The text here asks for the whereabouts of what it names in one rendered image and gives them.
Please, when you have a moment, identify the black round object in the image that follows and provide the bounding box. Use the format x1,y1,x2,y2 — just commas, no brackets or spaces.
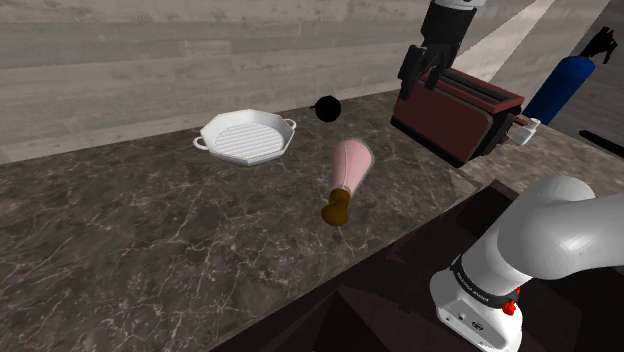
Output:
308,95,344,124

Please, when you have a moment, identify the dark red toaster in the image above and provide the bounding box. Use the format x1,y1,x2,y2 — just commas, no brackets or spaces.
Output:
389,67,543,169

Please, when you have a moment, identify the white octagonal grill pan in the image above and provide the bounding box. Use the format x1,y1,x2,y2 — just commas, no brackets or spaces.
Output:
192,108,298,168

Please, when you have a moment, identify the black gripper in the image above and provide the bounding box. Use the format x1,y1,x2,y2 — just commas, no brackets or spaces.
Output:
396,1,477,102

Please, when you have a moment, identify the blue fire extinguisher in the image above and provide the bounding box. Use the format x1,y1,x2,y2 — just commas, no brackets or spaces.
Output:
521,26,619,126

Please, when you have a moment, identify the pink cone with brown handle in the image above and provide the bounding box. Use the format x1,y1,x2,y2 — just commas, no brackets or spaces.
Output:
320,138,376,228

